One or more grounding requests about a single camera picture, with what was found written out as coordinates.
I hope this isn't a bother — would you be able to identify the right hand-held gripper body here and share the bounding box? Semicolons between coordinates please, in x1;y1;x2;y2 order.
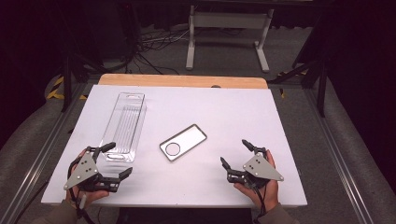
226;147;285;189

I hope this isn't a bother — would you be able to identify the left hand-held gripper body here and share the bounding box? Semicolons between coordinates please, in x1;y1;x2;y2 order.
63;146;121;193

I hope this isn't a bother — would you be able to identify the clear plastic box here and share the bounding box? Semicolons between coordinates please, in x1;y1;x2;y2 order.
99;91;148;163

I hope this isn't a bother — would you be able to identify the clear phone case dark rim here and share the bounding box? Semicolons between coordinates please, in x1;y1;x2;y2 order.
159;123;208;162

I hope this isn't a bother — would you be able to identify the person's left hand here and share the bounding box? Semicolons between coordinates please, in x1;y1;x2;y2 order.
64;148;110;209

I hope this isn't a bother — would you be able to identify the person's right hand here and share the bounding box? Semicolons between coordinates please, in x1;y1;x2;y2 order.
233;149;280;214

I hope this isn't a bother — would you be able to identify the yellow black floor tape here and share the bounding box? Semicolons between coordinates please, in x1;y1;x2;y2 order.
46;76;89;101

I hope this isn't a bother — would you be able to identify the black metal stand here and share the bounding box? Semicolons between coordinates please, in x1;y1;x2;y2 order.
268;12;332;119
61;0;108;114

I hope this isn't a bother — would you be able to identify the wooden table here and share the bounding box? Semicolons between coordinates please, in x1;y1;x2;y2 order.
98;73;269;90

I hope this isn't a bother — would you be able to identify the white metal stand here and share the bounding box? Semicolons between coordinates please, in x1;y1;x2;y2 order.
185;5;276;74

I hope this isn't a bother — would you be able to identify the left hand-held gripper cable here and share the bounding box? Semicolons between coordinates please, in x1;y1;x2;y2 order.
68;186;96;224

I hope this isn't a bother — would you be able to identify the hand-held gripper cable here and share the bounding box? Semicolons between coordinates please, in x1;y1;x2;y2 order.
68;186;96;224
250;181;269;224

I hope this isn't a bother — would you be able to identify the right hand-held gripper cable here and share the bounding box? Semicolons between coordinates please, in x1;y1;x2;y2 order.
250;181;269;224

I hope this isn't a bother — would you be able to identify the aluminium rail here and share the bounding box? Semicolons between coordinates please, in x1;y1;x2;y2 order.
0;82;92;224
303;88;375;224

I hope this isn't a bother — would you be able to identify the bundle of floor cables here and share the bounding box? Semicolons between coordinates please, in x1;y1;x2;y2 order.
124;27;191;76

